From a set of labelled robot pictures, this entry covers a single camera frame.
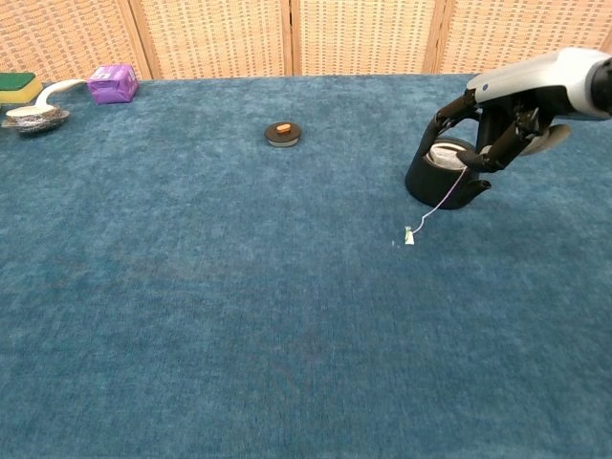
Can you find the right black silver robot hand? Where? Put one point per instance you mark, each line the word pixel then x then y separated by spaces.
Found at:
pixel 535 76

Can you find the black cast iron teapot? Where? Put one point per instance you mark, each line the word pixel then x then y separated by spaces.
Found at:
pixel 430 186

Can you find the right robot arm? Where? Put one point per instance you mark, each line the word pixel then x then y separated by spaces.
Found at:
pixel 605 83

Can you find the black teapot lid wooden knob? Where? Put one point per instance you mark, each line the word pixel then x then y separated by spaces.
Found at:
pixel 283 135

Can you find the woven rattan folding screen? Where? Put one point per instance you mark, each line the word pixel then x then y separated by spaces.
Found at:
pixel 215 38

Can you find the blue velvet tablecloth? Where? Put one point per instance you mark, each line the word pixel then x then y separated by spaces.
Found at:
pixel 239 287

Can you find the purple paper-wrapped box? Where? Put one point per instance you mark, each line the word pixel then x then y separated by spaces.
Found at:
pixel 112 88

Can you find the white ceramic spoon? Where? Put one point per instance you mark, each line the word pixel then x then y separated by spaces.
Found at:
pixel 53 88

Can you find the yellow green sponge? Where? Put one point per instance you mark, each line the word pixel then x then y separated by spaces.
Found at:
pixel 16 91

